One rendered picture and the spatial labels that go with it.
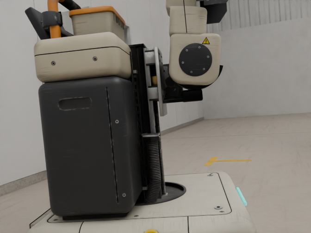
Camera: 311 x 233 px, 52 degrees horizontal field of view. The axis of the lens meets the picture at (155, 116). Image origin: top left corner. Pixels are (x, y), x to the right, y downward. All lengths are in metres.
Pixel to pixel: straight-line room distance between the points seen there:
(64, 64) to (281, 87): 8.24
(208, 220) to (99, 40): 0.57
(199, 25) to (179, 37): 0.07
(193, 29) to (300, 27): 8.13
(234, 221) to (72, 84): 0.57
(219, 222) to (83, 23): 0.74
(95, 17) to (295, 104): 8.12
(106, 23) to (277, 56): 8.08
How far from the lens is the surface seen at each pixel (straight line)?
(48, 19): 1.07
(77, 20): 1.11
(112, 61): 0.89
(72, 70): 0.92
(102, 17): 1.09
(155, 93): 1.07
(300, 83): 8.97
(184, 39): 1.03
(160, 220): 0.92
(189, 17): 1.04
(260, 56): 9.01
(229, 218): 0.91
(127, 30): 3.89
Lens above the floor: 0.60
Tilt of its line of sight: 2 degrees down
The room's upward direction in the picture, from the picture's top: 5 degrees counter-clockwise
